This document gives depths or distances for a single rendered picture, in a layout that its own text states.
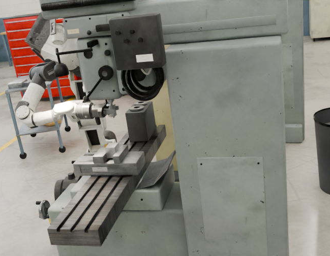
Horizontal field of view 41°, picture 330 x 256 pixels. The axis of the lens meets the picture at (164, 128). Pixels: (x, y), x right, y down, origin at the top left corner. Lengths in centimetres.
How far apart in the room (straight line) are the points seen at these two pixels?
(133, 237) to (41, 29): 129
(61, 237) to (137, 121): 97
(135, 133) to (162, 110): 147
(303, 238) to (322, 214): 35
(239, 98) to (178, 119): 29
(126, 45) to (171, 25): 29
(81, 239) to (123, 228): 55
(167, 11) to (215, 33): 24
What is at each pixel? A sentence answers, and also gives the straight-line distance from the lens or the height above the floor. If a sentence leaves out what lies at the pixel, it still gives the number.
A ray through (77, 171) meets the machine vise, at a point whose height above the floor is 95.
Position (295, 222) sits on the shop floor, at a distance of 351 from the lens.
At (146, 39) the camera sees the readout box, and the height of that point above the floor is 163.
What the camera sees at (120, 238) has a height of 55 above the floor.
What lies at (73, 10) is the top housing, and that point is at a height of 176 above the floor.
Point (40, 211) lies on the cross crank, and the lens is 274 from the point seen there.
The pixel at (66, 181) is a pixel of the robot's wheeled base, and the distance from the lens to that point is 312.
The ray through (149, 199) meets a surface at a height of 80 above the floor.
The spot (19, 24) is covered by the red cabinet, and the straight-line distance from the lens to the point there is 774.
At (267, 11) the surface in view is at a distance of 197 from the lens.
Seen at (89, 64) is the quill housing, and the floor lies 150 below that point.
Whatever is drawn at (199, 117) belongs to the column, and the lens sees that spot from 198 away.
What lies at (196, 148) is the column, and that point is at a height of 110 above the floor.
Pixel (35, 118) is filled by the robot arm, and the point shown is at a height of 123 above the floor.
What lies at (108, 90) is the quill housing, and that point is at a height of 136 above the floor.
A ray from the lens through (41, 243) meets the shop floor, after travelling 369.
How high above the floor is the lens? 188
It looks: 20 degrees down
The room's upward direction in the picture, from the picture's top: 7 degrees counter-clockwise
